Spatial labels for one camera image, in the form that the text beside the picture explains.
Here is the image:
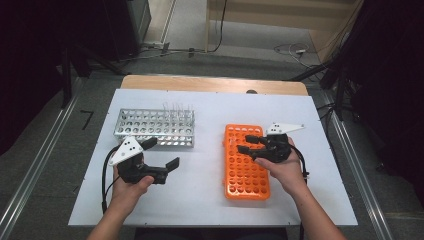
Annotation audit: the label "silver metal test tube rack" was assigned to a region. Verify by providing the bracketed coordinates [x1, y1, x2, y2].
[113, 108, 196, 148]

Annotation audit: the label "metal floor rail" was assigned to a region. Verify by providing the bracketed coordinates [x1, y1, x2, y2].
[0, 78, 84, 236]
[319, 93, 395, 240]

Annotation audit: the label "black hanging cable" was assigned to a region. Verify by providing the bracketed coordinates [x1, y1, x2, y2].
[206, 0, 229, 54]

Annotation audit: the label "right hand-held gripper black cable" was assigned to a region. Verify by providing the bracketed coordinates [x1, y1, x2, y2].
[291, 144, 311, 184]

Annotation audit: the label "hand-held gripper black cable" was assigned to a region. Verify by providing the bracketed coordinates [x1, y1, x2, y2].
[101, 144, 122, 214]
[291, 144, 311, 184]

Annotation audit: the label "person's right hand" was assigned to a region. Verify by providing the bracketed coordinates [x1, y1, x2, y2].
[254, 136, 309, 197]

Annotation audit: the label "left hand-held gripper black cable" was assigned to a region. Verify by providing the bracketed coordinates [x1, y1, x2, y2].
[101, 144, 122, 214]

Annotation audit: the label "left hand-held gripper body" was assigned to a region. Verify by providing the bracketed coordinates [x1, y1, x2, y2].
[108, 135, 169, 185]

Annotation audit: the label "wooden table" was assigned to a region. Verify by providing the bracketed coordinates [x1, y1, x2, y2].
[119, 74, 309, 97]

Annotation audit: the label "light wooden partition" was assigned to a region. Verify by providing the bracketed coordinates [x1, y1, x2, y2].
[204, 0, 364, 64]

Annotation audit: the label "dark curtain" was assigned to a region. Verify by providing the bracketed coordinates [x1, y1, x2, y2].
[0, 0, 111, 158]
[333, 0, 424, 208]

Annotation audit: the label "white board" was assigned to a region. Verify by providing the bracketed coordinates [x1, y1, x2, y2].
[68, 88, 359, 228]

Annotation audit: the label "white floor cable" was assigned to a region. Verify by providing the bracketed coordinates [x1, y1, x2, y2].
[273, 42, 314, 69]

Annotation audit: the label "black floor cables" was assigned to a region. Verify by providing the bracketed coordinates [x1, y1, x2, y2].
[316, 101, 338, 143]

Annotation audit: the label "black metal stand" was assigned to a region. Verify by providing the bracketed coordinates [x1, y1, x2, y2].
[59, 46, 128, 109]
[289, 59, 351, 122]

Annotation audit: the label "person's left hand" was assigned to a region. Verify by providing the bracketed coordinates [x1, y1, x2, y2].
[111, 163, 156, 210]

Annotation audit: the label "grey floor cable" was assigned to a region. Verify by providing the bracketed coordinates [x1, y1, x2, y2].
[126, 41, 206, 63]

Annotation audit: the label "orange plastic test tube rack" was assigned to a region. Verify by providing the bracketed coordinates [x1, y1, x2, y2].
[222, 123, 272, 202]

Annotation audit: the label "dark cabinet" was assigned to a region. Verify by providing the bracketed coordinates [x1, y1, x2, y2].
[99, 0, 153, 63]

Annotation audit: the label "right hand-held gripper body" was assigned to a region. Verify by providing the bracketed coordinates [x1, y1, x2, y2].
[253, 122, 306, 164]

